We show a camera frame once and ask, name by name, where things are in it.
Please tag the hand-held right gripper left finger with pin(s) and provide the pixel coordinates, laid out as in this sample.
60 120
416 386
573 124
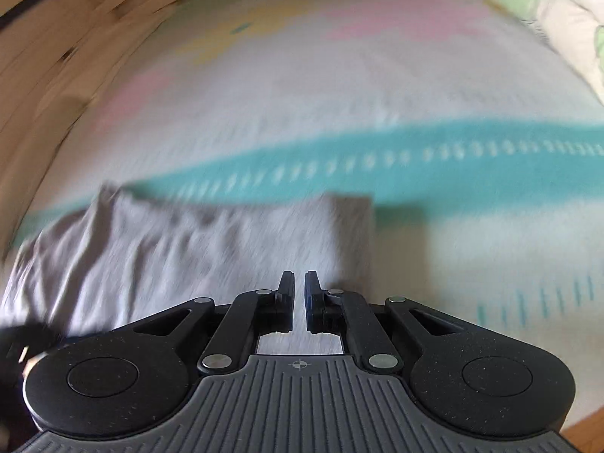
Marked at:
289 295

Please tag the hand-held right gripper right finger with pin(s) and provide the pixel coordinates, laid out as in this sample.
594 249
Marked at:
309 302

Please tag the grey pants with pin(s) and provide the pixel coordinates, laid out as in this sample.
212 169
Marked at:
165 255

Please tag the white printed bed sheet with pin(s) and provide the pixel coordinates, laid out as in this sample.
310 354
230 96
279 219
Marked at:
330 104

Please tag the green leaf print quilt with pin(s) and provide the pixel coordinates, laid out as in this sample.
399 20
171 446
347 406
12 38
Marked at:
566 14

